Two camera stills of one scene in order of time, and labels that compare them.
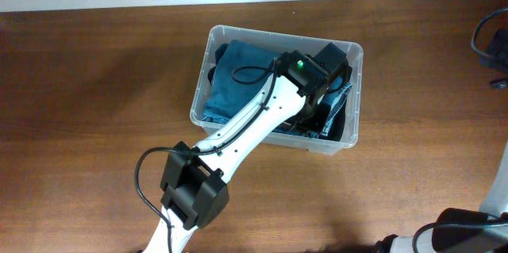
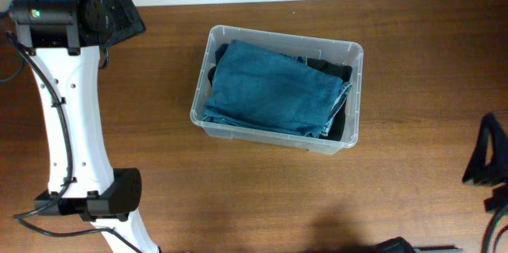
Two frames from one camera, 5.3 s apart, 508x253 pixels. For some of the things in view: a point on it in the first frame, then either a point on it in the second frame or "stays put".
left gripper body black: x=306 y=117 -> x=125 y=24
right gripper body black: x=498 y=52 -> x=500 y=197
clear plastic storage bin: x=240 y=64 stays put
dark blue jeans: x=242 y=70 stays put
